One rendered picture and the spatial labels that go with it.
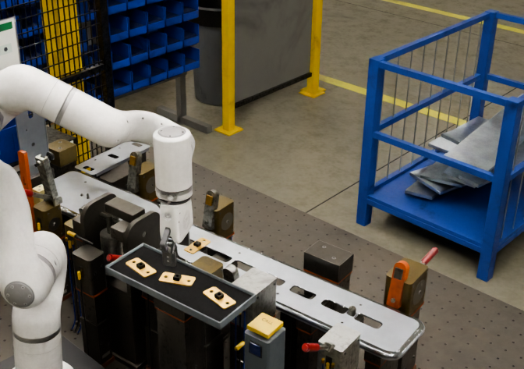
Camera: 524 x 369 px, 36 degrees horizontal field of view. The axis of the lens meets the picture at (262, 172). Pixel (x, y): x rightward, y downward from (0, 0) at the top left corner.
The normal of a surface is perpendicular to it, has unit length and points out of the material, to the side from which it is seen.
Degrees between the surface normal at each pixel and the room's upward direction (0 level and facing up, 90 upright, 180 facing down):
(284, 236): 0
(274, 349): 90
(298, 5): 90
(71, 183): 0
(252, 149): 0
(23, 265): 57
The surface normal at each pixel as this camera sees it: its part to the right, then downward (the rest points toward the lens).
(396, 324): 0.01, -0.88
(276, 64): 0.75, 0.32
